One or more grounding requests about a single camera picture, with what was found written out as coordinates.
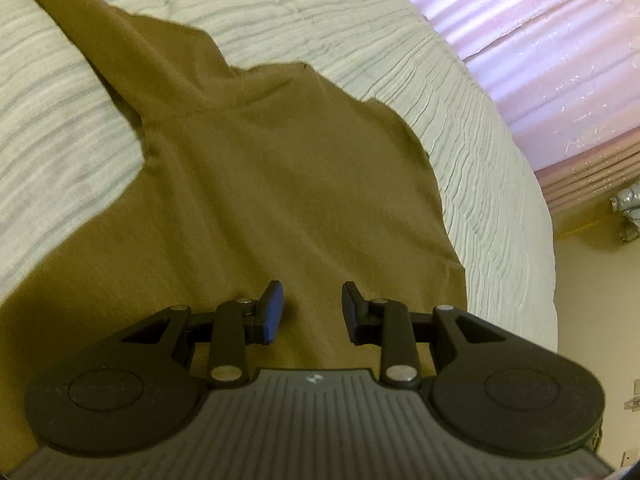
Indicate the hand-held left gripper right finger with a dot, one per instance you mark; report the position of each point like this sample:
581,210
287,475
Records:
352,312

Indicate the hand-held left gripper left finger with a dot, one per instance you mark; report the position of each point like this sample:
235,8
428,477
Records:
274,312

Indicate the olive brown garment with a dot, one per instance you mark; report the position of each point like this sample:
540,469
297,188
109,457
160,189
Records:
275,185

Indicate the bed with white ribbed cover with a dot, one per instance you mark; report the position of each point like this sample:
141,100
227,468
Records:
450,85

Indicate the crinkled silver foil object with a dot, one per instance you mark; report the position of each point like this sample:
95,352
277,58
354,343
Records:
629,205

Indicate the pink curtain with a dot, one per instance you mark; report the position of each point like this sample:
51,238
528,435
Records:
550,60

